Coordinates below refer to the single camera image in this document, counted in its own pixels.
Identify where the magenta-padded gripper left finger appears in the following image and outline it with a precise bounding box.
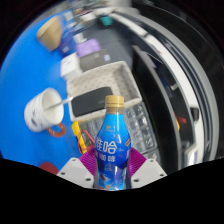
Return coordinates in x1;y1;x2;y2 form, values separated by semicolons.
56;148;99;190

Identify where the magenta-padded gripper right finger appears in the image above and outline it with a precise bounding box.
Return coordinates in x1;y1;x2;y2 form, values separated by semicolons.
127;147;168;190

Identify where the blue drink bottle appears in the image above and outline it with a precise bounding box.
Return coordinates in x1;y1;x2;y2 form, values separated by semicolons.
94;94;132;192

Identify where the yellow multimeter with red leads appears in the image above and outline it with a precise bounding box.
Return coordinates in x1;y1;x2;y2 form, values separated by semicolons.
71;120;96;155

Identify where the white spoon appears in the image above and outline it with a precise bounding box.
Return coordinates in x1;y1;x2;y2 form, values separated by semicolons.
44;96;74;111

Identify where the flat black rectangular device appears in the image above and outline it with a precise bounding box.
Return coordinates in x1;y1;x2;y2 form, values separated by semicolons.
71;86;114;118

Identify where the black workbench shelf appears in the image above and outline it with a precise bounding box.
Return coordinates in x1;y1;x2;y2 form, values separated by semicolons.
131;44;183;168

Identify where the beige perforated storage tray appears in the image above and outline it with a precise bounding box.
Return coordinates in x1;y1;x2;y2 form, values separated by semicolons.
65;60;143;123

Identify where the small white cube box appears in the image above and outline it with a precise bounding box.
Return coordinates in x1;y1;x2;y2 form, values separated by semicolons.
59;52;83;80

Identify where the dark grey upright box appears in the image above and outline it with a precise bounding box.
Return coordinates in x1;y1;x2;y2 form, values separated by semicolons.
79;49;113;72

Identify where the purple bag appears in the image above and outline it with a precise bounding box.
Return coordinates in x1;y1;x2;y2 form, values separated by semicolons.
75;38;102;58

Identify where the blue box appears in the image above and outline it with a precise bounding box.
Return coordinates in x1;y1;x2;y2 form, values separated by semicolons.
58;31;79;56

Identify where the teal small object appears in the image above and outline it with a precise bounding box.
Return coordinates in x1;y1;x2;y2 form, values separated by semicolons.
99;15;114;28

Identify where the white mug with brown handle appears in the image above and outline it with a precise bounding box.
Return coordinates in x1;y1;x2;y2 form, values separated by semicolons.
23;87;67;138

